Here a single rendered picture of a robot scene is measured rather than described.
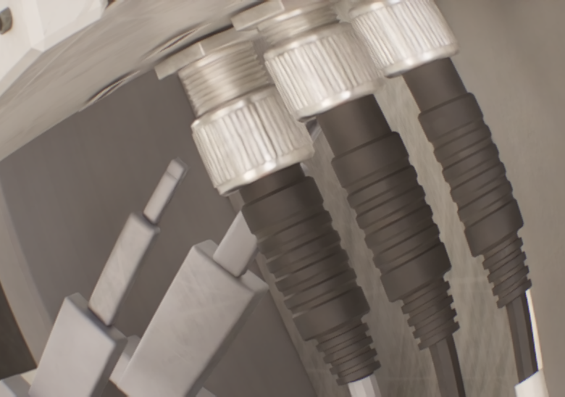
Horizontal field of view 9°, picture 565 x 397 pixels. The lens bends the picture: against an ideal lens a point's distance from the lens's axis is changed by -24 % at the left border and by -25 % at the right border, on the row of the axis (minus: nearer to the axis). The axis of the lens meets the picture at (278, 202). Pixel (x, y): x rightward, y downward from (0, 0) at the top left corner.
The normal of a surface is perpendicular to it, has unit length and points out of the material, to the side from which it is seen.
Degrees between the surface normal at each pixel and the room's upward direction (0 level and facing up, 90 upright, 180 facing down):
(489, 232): 55
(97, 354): 62
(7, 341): 42
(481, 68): 90
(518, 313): 50
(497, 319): 90
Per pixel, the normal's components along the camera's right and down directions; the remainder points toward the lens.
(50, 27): 0.33, -0.18
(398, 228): -0.11, 0.03
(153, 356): -0.44, 0.18
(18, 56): -0.84, 0.38
